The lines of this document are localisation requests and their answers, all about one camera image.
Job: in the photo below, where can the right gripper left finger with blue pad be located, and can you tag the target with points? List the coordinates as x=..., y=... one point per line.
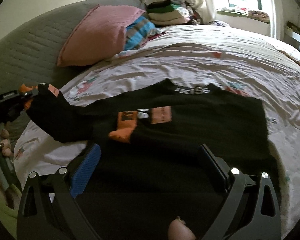
x=48, y=207

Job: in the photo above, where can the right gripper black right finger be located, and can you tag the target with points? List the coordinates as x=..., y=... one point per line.
x=265, y=222

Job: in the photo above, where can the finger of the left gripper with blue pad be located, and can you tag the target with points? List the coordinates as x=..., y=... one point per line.
x=11, y=95

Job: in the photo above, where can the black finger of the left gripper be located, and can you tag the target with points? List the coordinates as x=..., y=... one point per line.
x=32, y=91

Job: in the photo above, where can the black long sleeve sweater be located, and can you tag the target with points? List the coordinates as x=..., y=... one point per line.
x=151, y=168

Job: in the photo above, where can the stack of folded clothes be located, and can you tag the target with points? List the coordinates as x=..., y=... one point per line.
x=169, y=12

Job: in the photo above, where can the left hand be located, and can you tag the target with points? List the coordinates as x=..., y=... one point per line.
x=7, y=174

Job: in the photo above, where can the right hand thumb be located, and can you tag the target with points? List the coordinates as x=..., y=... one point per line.
x=177, y=230

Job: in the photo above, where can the grey quilted headboard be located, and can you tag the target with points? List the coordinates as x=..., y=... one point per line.
x=28, y=55

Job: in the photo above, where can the pink quilted pillow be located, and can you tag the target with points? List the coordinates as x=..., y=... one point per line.
x=100, y=35

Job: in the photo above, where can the blue striped folded cloth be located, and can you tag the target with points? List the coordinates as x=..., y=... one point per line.
x=138, y=33

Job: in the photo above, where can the strawberry print bed quilt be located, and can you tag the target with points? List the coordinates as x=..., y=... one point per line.
x=190, y=56

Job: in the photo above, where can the white side desk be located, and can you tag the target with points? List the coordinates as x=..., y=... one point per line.
x=292, y=35

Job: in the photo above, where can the items on window sill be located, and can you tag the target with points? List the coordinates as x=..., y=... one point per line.
x=256, y=14

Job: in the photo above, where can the white curtain right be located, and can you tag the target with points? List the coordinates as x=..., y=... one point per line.
x=276, y=22

